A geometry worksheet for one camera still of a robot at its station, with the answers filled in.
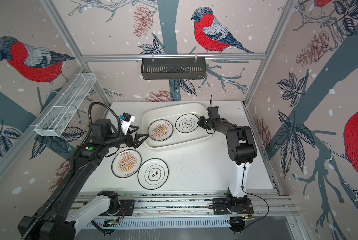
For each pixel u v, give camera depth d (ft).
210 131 3.07
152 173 2.80
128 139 2.07
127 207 2.40
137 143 2.12
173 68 3.49
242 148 1.79
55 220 1.24
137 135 2.08
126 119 2.04
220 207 2.39
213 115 2.73
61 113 2.44
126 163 2.89
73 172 1.49
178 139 3.24
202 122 2.98
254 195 2.13
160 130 3.38
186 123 3.51
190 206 2.46
